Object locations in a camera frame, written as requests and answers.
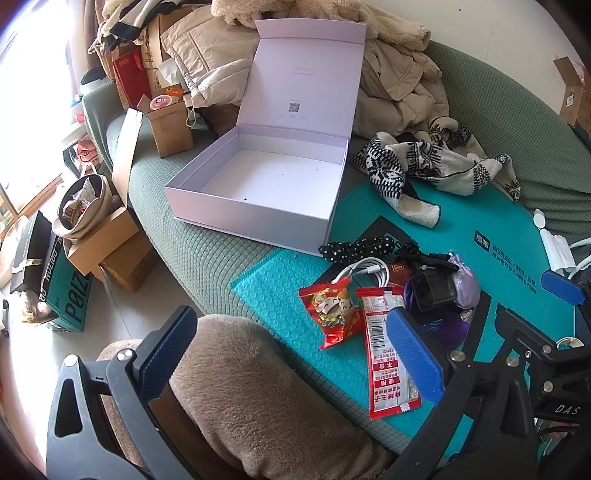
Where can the white paper sheet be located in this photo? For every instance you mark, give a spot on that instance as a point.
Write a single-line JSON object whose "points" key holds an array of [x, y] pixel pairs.
{"points": [[168, 74]]}

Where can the stacked cardboard boxes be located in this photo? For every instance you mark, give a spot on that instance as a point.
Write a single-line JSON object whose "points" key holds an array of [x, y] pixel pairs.
{"points": [[124, 258]]}

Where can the purple tassel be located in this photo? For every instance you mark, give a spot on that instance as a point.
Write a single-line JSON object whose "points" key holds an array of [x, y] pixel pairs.
{"points": [[438, 330]]}

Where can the beige puffer jacket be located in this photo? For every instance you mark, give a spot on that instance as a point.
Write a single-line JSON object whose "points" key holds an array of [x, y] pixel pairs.
{"points": [[207, 50]]}

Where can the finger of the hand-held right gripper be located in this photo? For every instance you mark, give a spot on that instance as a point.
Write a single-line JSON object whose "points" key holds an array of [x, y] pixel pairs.
{"points": [[561, 286], [524, 330]]}

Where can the khaki coat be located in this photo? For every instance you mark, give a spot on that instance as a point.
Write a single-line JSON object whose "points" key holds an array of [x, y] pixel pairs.
{"points": [[401, 78]]}

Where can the tall cardboard box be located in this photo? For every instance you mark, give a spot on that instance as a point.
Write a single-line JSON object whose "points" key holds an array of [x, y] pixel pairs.
{"points": [[154, 50]]}

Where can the dark red sachet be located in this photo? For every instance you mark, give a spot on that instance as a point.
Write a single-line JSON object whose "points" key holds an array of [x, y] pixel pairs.
{"points": [[399, 272]]}

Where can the red box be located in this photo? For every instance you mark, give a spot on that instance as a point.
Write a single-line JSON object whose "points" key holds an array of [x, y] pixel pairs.
{"points": [[129, 76]]}

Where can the grey translucent case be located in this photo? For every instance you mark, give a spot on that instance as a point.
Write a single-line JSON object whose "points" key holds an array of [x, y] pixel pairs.
{"points": [[429, 288]]}

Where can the teal black box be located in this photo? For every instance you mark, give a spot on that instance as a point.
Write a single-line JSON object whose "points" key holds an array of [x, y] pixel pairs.
{"points": [[69, 295]]}

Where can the lavender gift box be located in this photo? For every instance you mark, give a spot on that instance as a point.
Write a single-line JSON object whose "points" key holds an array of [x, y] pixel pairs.
{"points": [[277, 175]]}

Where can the beige cap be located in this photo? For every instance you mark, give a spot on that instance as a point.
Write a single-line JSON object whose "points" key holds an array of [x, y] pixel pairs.
{"points": [[87, 217]]}

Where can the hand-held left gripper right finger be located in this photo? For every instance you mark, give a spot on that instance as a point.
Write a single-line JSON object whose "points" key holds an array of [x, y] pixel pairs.
{"points": [[415, 355]]}

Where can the brown fleece blanket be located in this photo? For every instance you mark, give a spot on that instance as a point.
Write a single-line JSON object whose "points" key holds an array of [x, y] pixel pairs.
{"points": [[258, 397]]}

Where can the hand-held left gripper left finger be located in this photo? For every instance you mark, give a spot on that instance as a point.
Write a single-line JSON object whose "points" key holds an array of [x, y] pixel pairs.
{"points": [[168, 355]]}

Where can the black white striped garment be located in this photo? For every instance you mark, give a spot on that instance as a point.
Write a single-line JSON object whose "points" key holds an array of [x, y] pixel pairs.
{"points": [[124, 18]]}

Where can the teal bubble mailer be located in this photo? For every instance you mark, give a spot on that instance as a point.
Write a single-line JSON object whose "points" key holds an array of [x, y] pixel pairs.
{"points": [[277, 286]]}

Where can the pink jar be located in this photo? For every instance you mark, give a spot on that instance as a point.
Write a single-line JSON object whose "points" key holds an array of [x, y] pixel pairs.
{"points": [[161, 102]]}

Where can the black white patterned scarf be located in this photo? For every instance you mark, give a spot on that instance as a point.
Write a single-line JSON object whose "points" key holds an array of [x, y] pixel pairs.
{"points": [[401, 157]]}

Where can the black polka dot scrunchie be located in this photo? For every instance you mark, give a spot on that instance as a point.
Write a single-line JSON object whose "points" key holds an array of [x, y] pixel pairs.
{"points": [[351, 249]]}

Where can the open cardboard box white label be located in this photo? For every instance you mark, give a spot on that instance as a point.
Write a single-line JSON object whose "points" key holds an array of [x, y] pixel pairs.
{"points": [[575, 87]]}

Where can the pink toy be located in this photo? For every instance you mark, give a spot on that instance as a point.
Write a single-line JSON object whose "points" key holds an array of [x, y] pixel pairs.
{"points": [[87, 152]]}

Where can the orange packet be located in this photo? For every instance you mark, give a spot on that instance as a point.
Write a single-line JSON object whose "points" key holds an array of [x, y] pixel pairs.
{"points": [[175, 92]]}

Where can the small open cardboard box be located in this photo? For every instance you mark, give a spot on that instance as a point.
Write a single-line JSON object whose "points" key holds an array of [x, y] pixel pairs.
{"points": [[171, 134]]}

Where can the red white long snack packet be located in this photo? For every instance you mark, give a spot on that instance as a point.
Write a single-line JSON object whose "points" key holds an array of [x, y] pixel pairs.
{"points": [[383, 350]]}

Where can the white tube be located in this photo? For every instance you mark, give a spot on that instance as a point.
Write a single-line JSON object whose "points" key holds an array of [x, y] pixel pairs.
{"points": [[554, 244]]}

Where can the red cartoon snack packet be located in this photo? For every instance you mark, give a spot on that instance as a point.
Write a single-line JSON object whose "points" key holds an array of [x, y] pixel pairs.
{"points": [[330, 314]]}

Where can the green sofa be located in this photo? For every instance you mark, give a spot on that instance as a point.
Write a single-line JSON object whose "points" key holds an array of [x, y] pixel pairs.
{"points": [[198, 240]]}

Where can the brown pillow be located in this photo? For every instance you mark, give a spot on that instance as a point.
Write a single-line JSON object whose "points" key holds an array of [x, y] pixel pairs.
{"points": [[221, 120]]}

